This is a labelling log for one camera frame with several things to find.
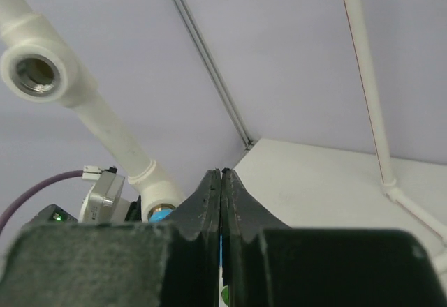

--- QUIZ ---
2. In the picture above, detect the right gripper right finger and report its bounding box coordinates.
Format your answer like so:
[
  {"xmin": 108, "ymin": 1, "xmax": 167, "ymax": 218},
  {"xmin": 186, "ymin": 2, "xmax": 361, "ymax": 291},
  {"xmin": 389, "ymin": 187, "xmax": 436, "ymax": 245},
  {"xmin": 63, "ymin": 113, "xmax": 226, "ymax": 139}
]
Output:
[{"xmin": 221, "ymin": 169, "xmax": 446, "ymax": 306}]

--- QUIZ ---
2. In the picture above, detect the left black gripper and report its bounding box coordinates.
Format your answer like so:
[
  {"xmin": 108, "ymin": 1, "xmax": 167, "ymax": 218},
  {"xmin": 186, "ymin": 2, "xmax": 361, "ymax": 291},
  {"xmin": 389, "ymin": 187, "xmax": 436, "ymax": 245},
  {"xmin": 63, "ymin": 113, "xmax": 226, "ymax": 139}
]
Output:
[{"xmin": 125, "ymin": 195, "xmax": 142, "ymax": 222}]

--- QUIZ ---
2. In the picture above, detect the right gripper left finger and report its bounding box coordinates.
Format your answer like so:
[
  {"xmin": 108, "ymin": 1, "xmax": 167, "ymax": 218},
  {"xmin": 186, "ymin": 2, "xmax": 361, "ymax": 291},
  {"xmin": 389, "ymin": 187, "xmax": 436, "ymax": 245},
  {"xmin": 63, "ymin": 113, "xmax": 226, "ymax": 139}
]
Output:
[{"xmin": 1, "ymin": 170, "xmax": 221, "ymax": 306}]

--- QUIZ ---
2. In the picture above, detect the blue plastic faucet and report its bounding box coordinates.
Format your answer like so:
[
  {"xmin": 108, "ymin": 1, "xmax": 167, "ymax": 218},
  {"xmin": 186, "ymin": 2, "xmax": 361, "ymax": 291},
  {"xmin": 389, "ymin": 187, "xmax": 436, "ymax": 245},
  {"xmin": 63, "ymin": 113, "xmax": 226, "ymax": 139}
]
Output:
[{"xmin": 148, "ymin": 207, "xmax": 173, "ymax": 223}]

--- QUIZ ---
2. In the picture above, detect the white pipe assembly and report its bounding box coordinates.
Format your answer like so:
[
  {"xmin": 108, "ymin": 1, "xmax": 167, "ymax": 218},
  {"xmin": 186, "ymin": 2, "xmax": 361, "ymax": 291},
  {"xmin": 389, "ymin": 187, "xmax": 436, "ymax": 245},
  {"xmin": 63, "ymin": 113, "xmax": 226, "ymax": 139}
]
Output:
[{"xmin": 1, "ymin": 0, "xmax": 446, "ymax": 244}]

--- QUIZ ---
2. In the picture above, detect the green plastic faucet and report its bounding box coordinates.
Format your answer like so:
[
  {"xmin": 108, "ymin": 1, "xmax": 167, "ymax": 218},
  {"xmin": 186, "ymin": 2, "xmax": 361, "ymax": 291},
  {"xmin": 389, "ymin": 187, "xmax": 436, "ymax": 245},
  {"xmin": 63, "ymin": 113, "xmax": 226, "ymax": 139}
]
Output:
[{"xmin": 221, "ymin": 285, "xmax": 229, "ymax": 306}]

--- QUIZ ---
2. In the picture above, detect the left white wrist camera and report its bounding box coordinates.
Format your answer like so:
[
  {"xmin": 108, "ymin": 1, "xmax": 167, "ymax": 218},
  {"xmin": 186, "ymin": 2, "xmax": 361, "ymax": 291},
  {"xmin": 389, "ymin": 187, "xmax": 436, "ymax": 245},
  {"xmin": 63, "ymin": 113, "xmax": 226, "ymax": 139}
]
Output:
[{"xmin": 78, "ymin": 165, "xmax": 130, "ymax": 224}]

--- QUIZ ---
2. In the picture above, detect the left aluminium frame post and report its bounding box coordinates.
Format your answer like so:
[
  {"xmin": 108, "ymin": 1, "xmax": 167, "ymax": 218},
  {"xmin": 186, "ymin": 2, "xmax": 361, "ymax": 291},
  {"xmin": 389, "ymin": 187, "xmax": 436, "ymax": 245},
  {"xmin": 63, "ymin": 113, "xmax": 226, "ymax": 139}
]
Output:
[{"xmin": 172, "ymin": 0, "xmax": 256, "ymax": 151}]

